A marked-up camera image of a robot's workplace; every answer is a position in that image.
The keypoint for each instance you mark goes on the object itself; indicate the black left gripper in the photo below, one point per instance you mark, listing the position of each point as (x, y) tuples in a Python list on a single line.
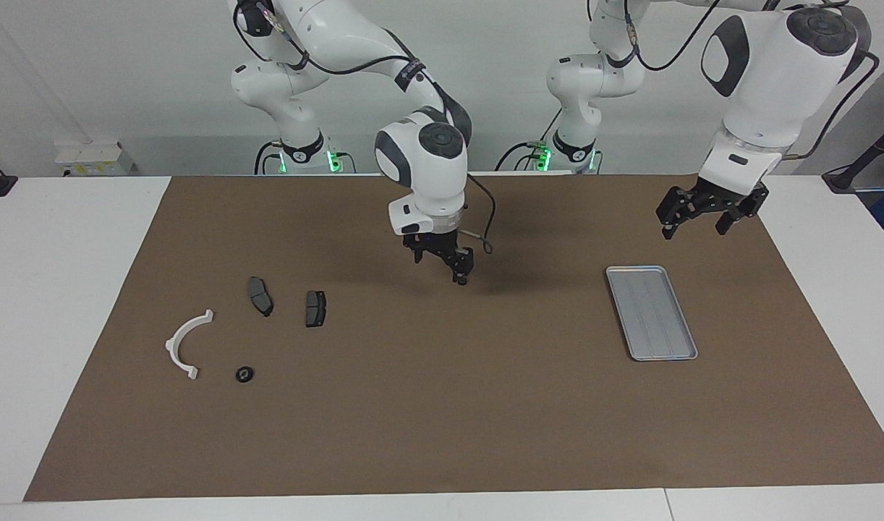
[(717, 199)]

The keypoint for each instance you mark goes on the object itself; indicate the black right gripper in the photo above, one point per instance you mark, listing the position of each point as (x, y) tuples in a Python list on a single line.
[(438, 242)]

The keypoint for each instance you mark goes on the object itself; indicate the large black bearing gear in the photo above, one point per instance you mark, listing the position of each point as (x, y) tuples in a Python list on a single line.
[(244, 374)]

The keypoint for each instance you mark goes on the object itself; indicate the silver metal tray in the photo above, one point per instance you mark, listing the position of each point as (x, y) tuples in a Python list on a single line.
[(652, 315)]

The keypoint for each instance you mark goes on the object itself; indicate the rectangular dark brake pad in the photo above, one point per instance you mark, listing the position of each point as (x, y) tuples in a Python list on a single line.
[(315, 309)]

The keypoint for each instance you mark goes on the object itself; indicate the brown table mat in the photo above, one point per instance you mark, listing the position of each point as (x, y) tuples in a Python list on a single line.
[(442, 398)]

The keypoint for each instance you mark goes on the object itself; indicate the curved dark brake pad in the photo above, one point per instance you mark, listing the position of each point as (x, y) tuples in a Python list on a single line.
[(260, 295)]

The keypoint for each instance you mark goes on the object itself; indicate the white power strip box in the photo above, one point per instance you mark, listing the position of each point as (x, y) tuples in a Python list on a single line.
[(91, 158)]

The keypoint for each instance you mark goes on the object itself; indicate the black camera stand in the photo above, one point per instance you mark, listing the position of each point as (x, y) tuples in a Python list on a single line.
[(851, 179)]

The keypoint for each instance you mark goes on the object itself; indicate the white semicircular plastic bracket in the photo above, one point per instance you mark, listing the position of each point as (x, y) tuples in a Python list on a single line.
[(174, 351)]

